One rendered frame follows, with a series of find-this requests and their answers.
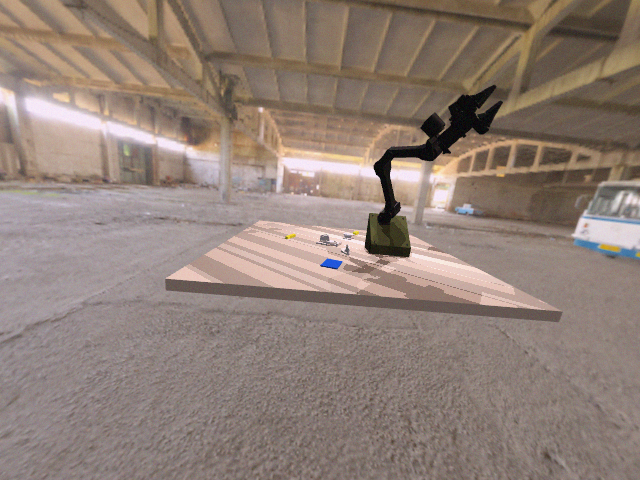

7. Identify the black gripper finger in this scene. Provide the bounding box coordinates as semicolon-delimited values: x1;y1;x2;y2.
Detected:
465;85;497;109
477;100;503;127

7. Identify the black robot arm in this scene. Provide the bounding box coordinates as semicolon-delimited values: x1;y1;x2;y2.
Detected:
373;101;462;225

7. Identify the blue flat rectangular plate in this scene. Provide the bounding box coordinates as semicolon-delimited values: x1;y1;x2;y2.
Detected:
320;259;343;269

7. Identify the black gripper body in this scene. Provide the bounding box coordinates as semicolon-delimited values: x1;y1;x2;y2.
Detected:
449;94;489;139

